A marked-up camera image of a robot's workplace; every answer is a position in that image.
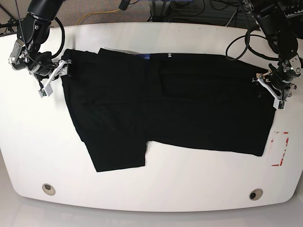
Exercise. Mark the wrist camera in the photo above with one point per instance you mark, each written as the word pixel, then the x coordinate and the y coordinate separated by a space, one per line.
pixel 46 91
pixel 279 104

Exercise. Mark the table grommet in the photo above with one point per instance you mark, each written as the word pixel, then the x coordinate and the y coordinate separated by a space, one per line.
pixel 48 189
pixel 256 194

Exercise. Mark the right table grommet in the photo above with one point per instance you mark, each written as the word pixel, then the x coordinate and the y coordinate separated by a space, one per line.
pixel 256 194

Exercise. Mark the black T-shirt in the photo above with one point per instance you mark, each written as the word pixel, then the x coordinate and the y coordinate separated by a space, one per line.
pixel 118 102

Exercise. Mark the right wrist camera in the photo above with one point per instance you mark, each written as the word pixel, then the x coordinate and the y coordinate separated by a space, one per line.
pixel 46 91

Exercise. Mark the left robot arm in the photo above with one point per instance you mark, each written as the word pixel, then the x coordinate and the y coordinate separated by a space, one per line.
pixel 267 16

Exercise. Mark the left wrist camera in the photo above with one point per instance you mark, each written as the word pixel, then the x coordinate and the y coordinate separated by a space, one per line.
pixel 279 104

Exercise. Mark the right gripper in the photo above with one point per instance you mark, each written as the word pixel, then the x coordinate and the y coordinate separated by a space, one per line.
pixel 38 63

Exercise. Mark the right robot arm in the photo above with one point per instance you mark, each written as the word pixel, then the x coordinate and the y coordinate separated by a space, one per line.
pixel 32 32

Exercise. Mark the left table grommet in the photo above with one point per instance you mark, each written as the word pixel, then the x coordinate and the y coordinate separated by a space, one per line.
pixel 48 189

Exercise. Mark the red tape marker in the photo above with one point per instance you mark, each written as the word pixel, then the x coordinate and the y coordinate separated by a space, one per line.
pixel 278 146

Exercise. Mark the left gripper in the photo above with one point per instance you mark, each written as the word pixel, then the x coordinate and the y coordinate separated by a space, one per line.
pixel 278 81

